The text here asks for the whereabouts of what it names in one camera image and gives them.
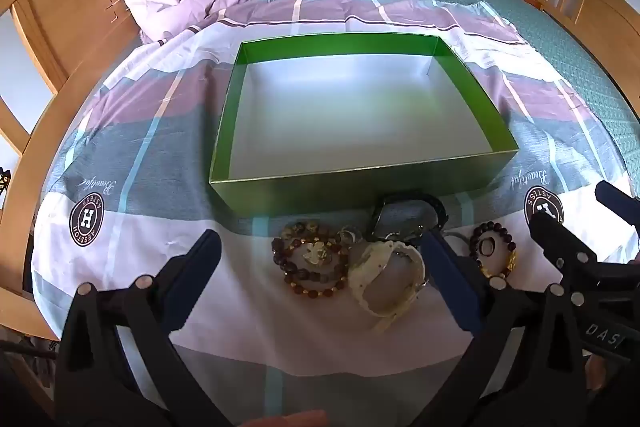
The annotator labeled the green cardboard box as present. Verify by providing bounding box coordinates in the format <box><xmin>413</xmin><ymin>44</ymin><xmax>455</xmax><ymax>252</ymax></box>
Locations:
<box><xmin>208</xmin><ymin>33</ymin><xmax>519</xmax><ymax>215</ymax></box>

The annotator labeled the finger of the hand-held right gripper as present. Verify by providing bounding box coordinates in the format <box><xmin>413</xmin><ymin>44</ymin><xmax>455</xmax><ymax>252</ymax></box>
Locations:
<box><xmin>530</xmin><ymin>212</ymin><xmax>608</xmax><ymax>280</ymax></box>
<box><xmin>595</xmin><ymin>181</ymin><xmax>640</xmax><ymax>229</ymax></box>

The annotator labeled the black wrist band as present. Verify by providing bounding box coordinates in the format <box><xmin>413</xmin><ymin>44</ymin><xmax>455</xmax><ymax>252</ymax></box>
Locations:
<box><xmin>371</xmin><ymin>192</ymin><xmax>448</xmax><ymax>244</ymax></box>

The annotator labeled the striped printed bedsheet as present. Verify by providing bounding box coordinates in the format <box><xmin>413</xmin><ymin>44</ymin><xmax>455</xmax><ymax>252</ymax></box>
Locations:
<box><xmin>30</xmin><ymin>0</ymin><xmax>640</xmax><ymax>427</ymax></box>

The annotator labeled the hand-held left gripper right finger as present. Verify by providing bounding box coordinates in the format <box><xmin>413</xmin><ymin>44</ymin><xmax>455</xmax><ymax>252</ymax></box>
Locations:
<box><xmin>415</xmin><ymin>229</ymin><xmax>596</xmax><ymax>427</ymax></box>

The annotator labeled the crystal studded ring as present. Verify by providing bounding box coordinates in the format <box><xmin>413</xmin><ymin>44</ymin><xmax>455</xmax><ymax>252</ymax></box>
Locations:
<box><xmin>305</xmin><ymin>241</ymin><xmax>337</xmax><ymax>265</ymax></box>

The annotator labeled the brown wooden bead bracelet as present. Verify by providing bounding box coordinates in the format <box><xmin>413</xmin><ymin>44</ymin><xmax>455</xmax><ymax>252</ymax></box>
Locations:
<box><xmin>272</xmin><ymin>232</ymin><xmax>351</xmax><ymax>300</ymax></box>

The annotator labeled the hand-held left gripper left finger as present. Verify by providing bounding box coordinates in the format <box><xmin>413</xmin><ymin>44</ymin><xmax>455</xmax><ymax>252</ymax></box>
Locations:
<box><xmin>52</xmin><ymin>229</ymin><xmax>251</xmax><ymax>427</ymax></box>

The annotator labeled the white wrist watch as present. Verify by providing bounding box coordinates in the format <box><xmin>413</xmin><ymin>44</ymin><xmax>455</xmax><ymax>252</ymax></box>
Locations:
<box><xmin>347</xmin><ymin>241</ymin><xmax>429</xmax><ymax>333</ymax></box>

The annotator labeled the curved wooden bed board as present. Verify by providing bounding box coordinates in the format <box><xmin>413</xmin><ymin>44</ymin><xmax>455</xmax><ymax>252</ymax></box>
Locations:
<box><xmin>0</xmin><ymin>0</ymin><xmax>211</xmax><ymax>343</ymax></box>

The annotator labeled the amber bead bracelet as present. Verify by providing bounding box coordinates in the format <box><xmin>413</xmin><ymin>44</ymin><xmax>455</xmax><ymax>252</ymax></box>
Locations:
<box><xmin>280</xmin><ymin>219</ymin><xmax>323</xmax><ymax>240</ymax></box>

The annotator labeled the black bead bracelet gold charm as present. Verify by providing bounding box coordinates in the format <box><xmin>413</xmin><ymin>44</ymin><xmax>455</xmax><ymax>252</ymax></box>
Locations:
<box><xmin>470</xmin><ymin>222</ymin><xmax>518</xmax><ymax>280</ymax></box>

